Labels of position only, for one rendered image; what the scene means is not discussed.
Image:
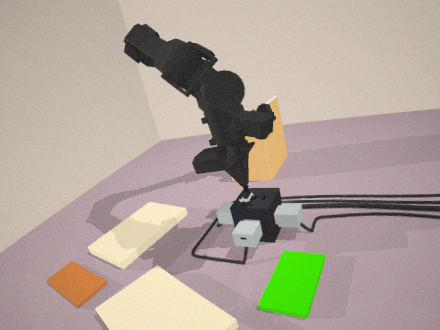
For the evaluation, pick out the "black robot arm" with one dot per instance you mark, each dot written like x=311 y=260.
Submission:
x=182 y=66

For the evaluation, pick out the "green flat rectangular slab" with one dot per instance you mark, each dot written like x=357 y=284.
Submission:
x=292 y=287

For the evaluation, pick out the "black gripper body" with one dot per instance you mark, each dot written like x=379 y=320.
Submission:
x=223 y=156

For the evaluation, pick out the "orange flat square pad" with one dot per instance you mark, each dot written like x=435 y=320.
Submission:
x=76 y=284

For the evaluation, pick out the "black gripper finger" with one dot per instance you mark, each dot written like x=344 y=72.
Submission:
x=237 y=171
x=247 y=148

